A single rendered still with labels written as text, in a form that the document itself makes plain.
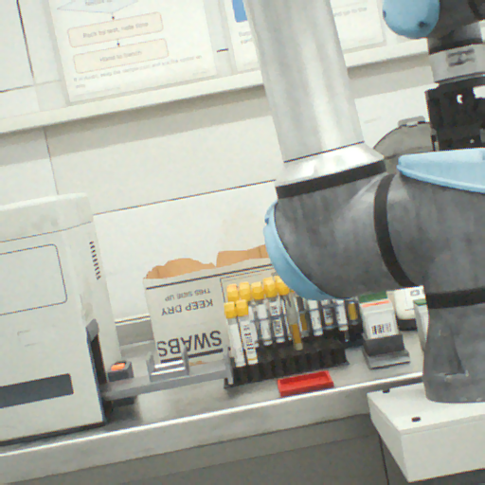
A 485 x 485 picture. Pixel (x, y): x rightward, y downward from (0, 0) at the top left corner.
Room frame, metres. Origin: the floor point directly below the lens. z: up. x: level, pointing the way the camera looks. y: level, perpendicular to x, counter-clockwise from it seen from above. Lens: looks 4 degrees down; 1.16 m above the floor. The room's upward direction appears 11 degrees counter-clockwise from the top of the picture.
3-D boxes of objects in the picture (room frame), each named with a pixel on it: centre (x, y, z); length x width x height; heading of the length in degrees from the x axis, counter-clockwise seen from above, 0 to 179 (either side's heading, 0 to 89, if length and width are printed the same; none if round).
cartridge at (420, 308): (1.31, -0.23, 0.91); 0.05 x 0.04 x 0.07; 0
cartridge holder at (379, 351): (1.30, -0.16, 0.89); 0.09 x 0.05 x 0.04; 178
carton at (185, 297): (1.66, 0.05, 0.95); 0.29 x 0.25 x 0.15; 0
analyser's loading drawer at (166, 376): (1.27, 0.15, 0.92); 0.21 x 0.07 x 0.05; 90
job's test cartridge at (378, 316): (1.30, -0.16, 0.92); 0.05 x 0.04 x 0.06; 178
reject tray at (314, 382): (1.23, -0.04, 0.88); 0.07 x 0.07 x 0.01; 0
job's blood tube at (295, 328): (1.36, -0.05, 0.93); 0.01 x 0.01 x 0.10; 0
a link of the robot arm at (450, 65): (1.37, -0.34, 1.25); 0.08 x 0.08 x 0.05
